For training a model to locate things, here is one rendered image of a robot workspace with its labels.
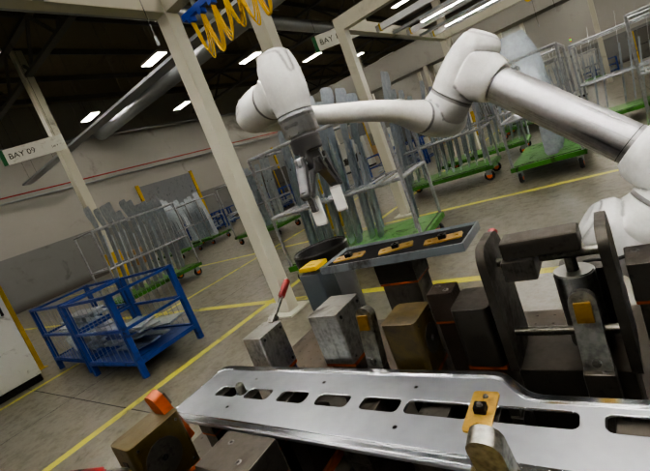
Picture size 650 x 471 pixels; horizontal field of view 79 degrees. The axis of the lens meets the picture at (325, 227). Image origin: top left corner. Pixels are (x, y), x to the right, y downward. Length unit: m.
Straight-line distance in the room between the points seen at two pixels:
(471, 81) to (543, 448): 0.95
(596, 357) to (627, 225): 0.51
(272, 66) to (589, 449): 0.87
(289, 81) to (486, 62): 0.57
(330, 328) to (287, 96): 0.53
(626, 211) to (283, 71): 0.86
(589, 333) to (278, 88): 0.76
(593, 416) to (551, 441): 0.06
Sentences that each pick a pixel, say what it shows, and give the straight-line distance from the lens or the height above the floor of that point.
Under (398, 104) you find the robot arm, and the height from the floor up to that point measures 1.48.
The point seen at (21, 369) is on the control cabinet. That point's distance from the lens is 6.98.
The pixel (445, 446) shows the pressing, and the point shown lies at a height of 1.00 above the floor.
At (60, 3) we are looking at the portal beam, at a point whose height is 3.28.
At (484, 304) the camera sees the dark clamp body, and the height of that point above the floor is 1.08.
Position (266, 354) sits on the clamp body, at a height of 1.01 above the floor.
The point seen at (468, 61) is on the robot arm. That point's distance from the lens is 1.27.
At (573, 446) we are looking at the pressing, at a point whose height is 1.00.
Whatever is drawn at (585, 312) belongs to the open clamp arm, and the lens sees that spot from 0.69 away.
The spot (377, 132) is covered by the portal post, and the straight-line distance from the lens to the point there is 7.05.
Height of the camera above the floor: 1.41
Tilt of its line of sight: 9 degrees down
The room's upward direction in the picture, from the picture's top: 21 degrees counter-clockwise
